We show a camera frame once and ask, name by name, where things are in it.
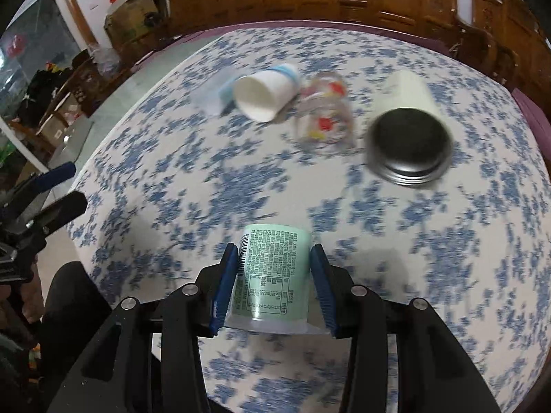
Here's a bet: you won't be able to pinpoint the green yogurt cup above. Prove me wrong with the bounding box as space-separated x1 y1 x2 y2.
224 224 326 335

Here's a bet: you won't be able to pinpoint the translucent plastic cup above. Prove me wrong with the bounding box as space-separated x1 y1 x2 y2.
190 67 239 117

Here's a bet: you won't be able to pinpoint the white paper cup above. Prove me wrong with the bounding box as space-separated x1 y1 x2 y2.
232 63 302 123

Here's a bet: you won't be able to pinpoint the clear patterned glass cup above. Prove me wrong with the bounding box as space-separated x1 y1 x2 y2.
294 71 356 155

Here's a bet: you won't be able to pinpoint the stacked cardboard boxes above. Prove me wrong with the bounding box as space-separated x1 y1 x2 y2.
104 0 168 50

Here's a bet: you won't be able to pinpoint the blue floral tablecloth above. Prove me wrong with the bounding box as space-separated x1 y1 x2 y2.
69 27 550 412

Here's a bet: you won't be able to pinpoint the cream steel tumbler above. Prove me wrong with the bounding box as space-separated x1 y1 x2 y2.
364 70 454 188

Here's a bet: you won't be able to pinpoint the purple armchair cushion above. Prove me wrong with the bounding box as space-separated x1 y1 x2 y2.
512 88 551 161

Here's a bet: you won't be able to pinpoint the carved wooden armchair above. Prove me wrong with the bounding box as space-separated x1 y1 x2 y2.
451 0 550 114

